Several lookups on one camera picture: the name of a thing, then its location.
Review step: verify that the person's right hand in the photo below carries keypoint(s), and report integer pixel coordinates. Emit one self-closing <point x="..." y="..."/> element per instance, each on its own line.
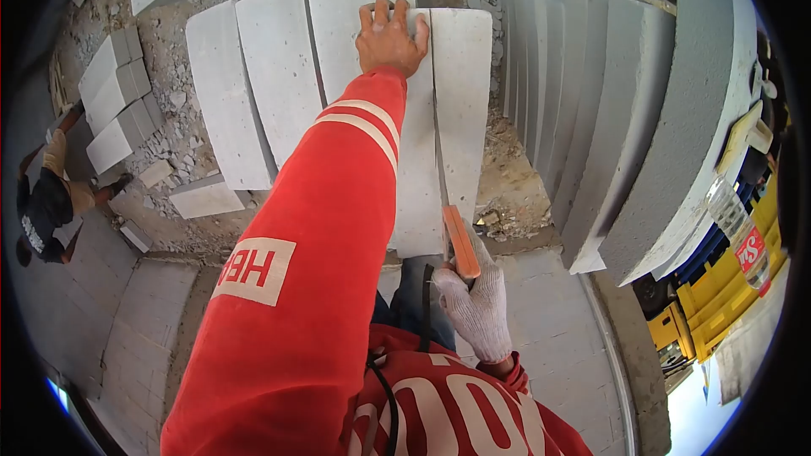
<point x="478" y="310"/>

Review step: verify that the person's left hand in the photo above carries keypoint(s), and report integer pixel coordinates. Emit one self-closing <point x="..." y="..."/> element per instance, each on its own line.
<point x="389" y="44"/>

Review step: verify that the person's left index finger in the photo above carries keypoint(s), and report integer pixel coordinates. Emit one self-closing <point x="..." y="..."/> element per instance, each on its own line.
<point x="403" y="12"/>

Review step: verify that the person's left ring finger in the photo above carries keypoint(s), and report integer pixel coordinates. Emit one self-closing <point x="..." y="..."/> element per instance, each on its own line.
<point x="365" y="19"/>

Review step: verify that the person's right fingers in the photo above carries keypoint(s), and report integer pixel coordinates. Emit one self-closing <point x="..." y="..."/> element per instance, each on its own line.
<point x="453" y="288"/>

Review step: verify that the person's left middle finger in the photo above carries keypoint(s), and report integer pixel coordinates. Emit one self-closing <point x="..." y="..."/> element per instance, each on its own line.
<point x="381" y="12"/>

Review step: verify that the person's left thumb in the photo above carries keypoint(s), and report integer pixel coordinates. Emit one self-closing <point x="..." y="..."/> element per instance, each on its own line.
<point x="421" y="35"/>

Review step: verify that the partly sawn grey concrete block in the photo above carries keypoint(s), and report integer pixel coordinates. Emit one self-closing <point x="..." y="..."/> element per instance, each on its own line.
<point x="462" y="107"/>

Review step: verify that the person's legs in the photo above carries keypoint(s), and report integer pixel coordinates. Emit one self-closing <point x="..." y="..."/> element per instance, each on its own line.
<point x="405" y="297"/>

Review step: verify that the row of upright concrete blocks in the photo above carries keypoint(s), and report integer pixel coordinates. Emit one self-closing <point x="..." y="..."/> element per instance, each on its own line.
<point x="576" y="107"/>

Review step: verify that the person's body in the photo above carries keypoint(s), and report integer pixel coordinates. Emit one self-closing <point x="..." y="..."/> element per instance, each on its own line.
<point x="285" y="380"/>

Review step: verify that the short grey concrete block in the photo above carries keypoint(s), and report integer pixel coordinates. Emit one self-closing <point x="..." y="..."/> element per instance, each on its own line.
<point x="206" y="197"/>

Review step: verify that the small stack of grey blocks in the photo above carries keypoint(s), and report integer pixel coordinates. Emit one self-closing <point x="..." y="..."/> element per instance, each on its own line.
<point x="117" y="101"/>

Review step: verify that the yellow machine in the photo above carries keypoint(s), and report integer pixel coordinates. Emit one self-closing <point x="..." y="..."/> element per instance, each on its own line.
<point x="716" y="304"/>

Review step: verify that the large rough grey concrete slab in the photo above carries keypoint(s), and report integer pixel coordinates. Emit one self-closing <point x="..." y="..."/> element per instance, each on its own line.
<point x="690" y="107"/>

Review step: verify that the clear plastic bottle red label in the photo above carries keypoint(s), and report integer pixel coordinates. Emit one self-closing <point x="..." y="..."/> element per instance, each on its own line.
<point x="741" y="234"/>

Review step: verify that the small grey block piece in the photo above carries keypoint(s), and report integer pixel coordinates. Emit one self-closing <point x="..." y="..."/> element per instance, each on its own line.
<point x="136" y="235"/>

